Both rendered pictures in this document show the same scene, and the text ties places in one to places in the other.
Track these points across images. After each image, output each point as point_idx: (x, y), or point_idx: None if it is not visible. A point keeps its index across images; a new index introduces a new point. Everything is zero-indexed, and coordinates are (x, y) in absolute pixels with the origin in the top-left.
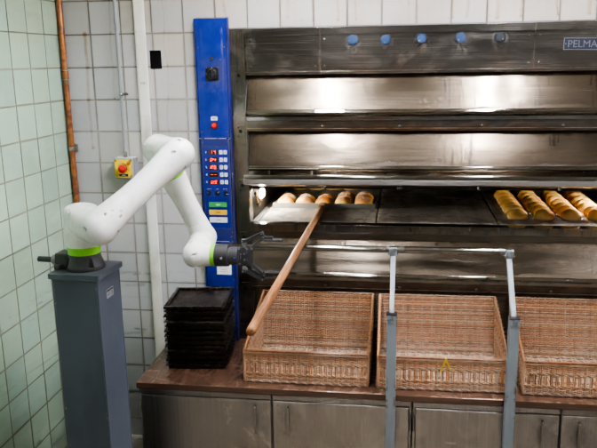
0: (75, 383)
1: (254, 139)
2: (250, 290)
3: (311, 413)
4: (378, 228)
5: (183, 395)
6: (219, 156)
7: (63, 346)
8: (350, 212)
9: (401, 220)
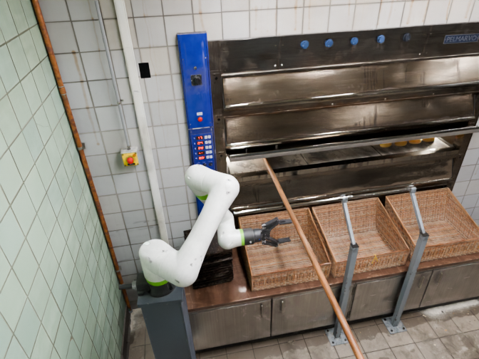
0: (165, 356)
1: (228, 122)
2: None
3: (296, 300)
4: (312, 170)
5: (214, 309)
6: (205, 139)
7: (154, 340)
8: None
9: (321, 157)
